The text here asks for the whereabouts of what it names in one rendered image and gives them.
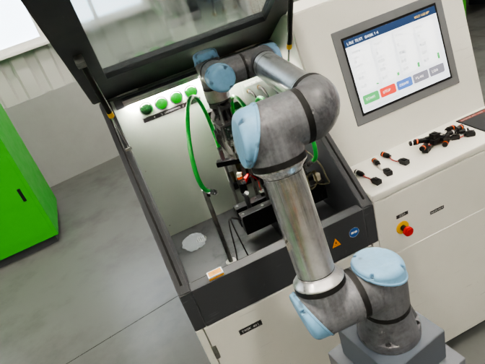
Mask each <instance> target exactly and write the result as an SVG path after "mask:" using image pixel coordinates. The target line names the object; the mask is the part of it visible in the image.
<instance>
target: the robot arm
mask: <svg viewBox="0 0 485 364"><path fill-rule="evenodd" d="M193 62H194V67H195V68H196V71H197V74H198V78H199V80H200V83H201V86H202V89H203V91H204V95H205V98H206V101H207V103H208V104H209V108H210V109H212V111H211V119H212V121H213V123H214V124H213V126H214V128H215V130H214V131H213V132H214V136H215V139H216V141H217V142H218V143H219V144H220V146H221V147H222V148H223V149H224V150H225V151H226V152H227V153H228V154H229V155H230V156H231V157H232V158H234V159H236V160H237V159H240V162H241V164H242V166H243V167H244V168H248V169H252V171H253V175H255V176H258V177H259V178H262V179H263V182H264V184H265V187H266V190H267V192H268V196H269V199H270V200H271V204H272V207H273V209H274V212H275V215H276V218H277V221H278V224H279V227H280V229H281V233H282V235H283V238H284V241H285V243H286V246H287V250H288V252H289V255H290V258H291V260H292V264H293V266H294V270H295V272H296V277H295V278H294V280H293V287H294V291H295V292H292V294H290V295H289V298H290V300H291V302H292V305H293V306H294V308H295V310H296V312H297V313H298V315H299V317H300V318H301V320H302V322H303V324H304V325H305V327H306V328H307V330H308V331H309V333H310V334H311V335H312V336H313V337H314V338H315V339H324V338H326V337H329V336H331V335H332V336H333V335H335V333H337V332H340V331H342V330H344V329H346V328H348V327H350V326H352V325H354V324H357V332H358V335H359V338H360V340H361V341H362V343H363V344H364V345H365V346H366V347H367V348H369V349H370V350H372V351H374V352H376V353H379V354H382V355H400V354H403V353H405V352H408V351H410V350H412V349H413V348H414V347H415V346H416V345H417V344H418V343H419V340H420V339H421V322H420V319H419V317H418V315H417V313H416V311H415V310H414V309H413V307H412V305H411V301H410V295H409V288H408V272H407V271H406V265H405V263H404V261H403V259H402V258H401V257H400V256H399V255H398V254H397V253H395V252H393V251H391V250H389V249H386V248H378V247H371V248H364V249H362V250H360V251H358V252H356V253H355V254H354V255H353V258H352V259H351V263H350V265H351V266H350V267H348V268H346V269H344V270H343V269H342V268H341V267H340V266H339V265H337V264H334V262H333V259H332V256H331V252H330V250H329V247H328V243H327V240H326V238H325V234H324V232H323V228H322V225H321V223H320V218H319V216H318V212H317V209H316V207H315V203H314V201H313V196H312V194H311V191H310V187H309V185H308V182H307V178H306V175H305V172H304V169H303V163H304V162H305V160H306V158H307V153H306V151H305V145H307V144H310V143H312V142H315V141H317V140H319V139H321V138H323V137H324V136H325V135H326V134H327V133H328V132H329V131H330V130H331V129H332V128H333V126H334V125H335V123H336V121H337V119H338V115H339V113H340V107H341V103H340V97H339V94H338V90H337V89H336V87H335V85H334V84H333V83H332V82H331V80H329V79H328V78H326V77H324V76H323V75H321V74H319V73H315V72H310V73H307V72H306V71H304V70H303V69H301V68H299V67H298V66H295V65H294V64H292V63H290V62H289V61H287V60H285V59H284V58H282V55H281V51H280V49H279V47H277V44H275V43H273V42H270V43H267V44H261V45H259V46H258V47H255V48H252V49H250V50H247V51H244V52H242V53H238V54H235V55H234V56H230V57H227V58H224V59H222V60H219V56H218V53H217V50H216V49H215V48H207V49H204V50H202V51H199V52H197V53H195V54H194V55H193ZM254 77H259V78H260V79H262V80H263V81H264V82H265V83H266V84H268V85H269V86H270V87H272V88H273V89H275V90H276V91H277V92H278V93H279V94H276V95H273V96H271V97H268V98H266V99H263V100H260V101H258V102H252V103H251V104H250V105H247V106H245V107H244V108H241V109H239V110H237V111H235V113H234V114H233V115H232V111H231V105H230V103H231V102H232V101H231V97H230V92H229V90H231V89H232V88H233V86H234V85H236V84H238V83H240V82H244V81H245V80H248V79H251V78H254ZM230 140H232V141H233V142H234V146H233V147H234V148H235V152H233V148H232V147H231V146H230Z"/></svg>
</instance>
